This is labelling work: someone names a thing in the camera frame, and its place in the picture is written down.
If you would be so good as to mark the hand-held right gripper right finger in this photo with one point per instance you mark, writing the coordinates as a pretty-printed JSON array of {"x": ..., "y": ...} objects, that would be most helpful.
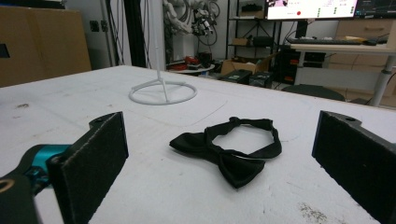
[{"x": 355, "y": 165}]

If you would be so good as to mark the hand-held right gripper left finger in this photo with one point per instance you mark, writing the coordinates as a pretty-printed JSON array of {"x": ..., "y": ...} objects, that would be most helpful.
[{"x": 90, "y": 174}]

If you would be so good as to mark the black bow tie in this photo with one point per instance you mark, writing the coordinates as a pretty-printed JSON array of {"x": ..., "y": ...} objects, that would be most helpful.
[{"x": 236, "y": 169}]

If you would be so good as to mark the black round stool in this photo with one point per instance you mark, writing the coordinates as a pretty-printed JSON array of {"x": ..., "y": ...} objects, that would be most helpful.
[{"x": 311, "y": 91}]

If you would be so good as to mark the black computer tower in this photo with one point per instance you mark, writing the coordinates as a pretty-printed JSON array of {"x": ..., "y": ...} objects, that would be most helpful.
[{"x": 292, "y": 67}]

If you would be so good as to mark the white-legged desk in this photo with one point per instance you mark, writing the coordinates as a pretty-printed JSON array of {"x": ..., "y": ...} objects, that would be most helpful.
[{"x": 342, "y": 48}]

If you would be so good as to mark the bench power supply unit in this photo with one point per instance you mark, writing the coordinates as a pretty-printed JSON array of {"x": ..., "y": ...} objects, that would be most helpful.
[
  {"x": 236, "y": 76},
  {"x": 261, "y": 79}
]

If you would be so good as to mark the black keyboard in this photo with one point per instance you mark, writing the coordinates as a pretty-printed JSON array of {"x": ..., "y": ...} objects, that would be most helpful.
[{"x": 323, "y": 41}]

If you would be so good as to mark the large brown cardboard box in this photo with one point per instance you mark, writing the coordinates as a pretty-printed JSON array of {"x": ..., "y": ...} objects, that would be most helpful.
[{"x": 40, "y": 43}]

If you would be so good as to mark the round white side table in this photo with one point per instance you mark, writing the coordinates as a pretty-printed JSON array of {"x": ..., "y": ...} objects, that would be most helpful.
[{"x": 191, "y": 70}]

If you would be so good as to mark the open small cardboard box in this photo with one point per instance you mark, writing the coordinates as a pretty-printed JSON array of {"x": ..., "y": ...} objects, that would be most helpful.
[{"x": 239, "y": 66}]

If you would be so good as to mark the computer monitor with dark screen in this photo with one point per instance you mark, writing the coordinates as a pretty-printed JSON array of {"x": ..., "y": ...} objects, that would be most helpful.
[{"x": 376, "y": 7}]

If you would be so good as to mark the computer monitor with white screen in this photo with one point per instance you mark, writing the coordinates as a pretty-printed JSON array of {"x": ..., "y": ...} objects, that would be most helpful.
[{"x": 311, "y": 8}]

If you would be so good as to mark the black metal shelf unit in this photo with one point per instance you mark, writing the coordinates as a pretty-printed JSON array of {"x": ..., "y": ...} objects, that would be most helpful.
[{"x": 232, "y": 31}]

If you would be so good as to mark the black vertical post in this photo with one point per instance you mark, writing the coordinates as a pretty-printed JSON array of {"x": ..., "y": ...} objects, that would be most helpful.
[{"x": 134, "y": 31}]

